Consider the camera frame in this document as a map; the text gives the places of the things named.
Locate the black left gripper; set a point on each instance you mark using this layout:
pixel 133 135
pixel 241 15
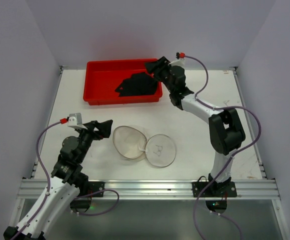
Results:
pixel 104 127

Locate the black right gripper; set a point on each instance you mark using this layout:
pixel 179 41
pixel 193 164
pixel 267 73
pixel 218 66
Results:
pixel 160 69

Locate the black bra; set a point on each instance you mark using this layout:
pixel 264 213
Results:
pixel 138 84

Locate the white mesh laundry bag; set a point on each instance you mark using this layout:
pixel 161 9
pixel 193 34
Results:
pixel 132 144

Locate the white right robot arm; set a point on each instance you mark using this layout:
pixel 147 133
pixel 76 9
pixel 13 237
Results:
pixel 226 132

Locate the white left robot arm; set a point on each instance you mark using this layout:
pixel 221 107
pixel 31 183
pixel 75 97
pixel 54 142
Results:
pixel 64 183

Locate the red plastic bin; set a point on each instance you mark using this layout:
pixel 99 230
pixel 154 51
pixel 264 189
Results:
pixel 103 77

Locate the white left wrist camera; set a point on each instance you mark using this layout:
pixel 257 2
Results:
pixel 74 120

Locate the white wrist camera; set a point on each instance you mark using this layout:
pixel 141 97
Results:
pixel 180 60
pixel 74 120

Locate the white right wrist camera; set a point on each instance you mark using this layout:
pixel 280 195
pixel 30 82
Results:
pixel 180 60

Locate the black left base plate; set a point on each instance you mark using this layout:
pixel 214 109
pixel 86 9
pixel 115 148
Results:
pixel 91 187

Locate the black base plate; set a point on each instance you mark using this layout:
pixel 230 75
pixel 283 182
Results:
pixel 216 190
pixel 91 187

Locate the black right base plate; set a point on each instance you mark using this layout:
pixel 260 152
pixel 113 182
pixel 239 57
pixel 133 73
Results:
pixel 216 190

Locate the aluminium mounting rail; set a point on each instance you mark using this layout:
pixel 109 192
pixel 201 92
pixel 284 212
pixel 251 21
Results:
pixel 251 189

